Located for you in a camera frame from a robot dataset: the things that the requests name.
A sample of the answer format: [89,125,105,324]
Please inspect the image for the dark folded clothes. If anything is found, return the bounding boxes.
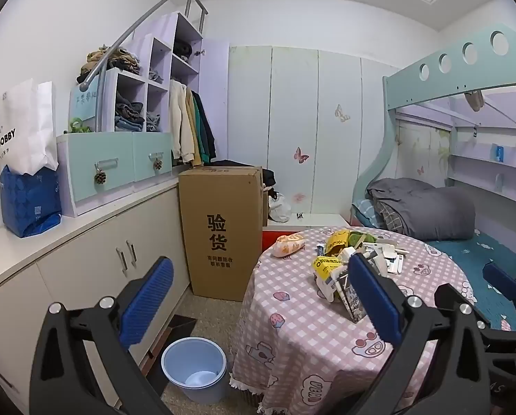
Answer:
[114,91,145,131]

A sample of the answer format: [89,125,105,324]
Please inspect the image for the narrow teal drawer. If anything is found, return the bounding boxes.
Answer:
[132,132,173,182]

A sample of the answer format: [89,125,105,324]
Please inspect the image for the teal printed bedsheet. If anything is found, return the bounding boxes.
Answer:
[426,229,516,331]

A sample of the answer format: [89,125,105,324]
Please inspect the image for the brown folded clothes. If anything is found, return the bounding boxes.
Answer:
[82,47,142,76]

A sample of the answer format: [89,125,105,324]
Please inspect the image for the teal bunk bed frame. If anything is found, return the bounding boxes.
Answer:
[352,24,516,342]

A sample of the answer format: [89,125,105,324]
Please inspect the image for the yellow snack packet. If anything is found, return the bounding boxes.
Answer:
[326,229,362,255]

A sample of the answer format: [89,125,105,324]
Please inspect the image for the green artificial plant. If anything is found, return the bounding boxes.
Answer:
[68,117,92,135]

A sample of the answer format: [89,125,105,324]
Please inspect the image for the blue plastic bin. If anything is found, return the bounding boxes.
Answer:
[161,337,228,406]

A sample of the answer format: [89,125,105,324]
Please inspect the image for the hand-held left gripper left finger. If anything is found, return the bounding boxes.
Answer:
[35,256,185,415]

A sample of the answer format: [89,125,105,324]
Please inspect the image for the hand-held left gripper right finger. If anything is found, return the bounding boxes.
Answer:
[348,252,500,415]

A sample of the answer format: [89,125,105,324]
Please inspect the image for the tall cardboard box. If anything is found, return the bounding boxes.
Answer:
[179,165,264,302]

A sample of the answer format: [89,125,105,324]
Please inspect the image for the grey metal handrail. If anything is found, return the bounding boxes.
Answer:
[76,0,209,85]

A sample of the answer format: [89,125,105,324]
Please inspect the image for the dark hanging garment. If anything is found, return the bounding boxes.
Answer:
[193,91,217,160]

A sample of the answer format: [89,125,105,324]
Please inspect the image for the pink checked tablecloth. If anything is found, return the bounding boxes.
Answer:
[231,226,475,415]

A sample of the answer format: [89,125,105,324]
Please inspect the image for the white plastic bag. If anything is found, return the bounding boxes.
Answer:
[268,190,292,223]

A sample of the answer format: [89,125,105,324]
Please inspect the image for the green hanging garment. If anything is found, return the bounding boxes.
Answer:
[195,93,211,163]

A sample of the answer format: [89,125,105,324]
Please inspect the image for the blue printed bag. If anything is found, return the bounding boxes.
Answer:
[0,165,63,239]

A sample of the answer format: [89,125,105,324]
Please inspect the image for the white paper bag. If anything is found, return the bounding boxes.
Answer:
[0,79,60,174]

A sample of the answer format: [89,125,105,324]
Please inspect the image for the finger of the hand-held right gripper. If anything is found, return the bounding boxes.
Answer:
[478,261,516,333]

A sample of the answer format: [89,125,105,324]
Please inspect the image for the yellow hanging garment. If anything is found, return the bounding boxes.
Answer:
[188,89,202,168]

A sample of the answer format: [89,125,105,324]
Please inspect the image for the grey quilt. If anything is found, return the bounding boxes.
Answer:
[366,177,477,241]

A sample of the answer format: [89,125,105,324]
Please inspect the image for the blue plaid pillow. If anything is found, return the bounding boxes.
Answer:
[353,199,386,228]

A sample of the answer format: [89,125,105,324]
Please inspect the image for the pile of white paper boxes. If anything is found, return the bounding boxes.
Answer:
[359,236,411,276]

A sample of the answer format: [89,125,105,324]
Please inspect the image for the white low cabinet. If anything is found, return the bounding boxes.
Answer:
[0,175,194,411]

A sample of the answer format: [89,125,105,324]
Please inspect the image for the red storage box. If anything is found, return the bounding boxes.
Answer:
[262,214,349,251]

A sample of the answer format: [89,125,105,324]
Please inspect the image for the cream hanging jacket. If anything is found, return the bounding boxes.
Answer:
[170,81,198,166]

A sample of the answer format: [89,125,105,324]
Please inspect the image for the yellow black box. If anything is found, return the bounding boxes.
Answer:
[312,256,346,278]

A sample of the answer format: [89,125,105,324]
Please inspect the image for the black white printed carton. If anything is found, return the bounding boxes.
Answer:
[333,268,367,324]

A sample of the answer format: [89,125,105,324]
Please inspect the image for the white wardrobe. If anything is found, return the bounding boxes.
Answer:
[227,45,399,225]

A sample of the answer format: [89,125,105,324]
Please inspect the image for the orange plush toy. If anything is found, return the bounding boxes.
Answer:
[272,233,306,258]

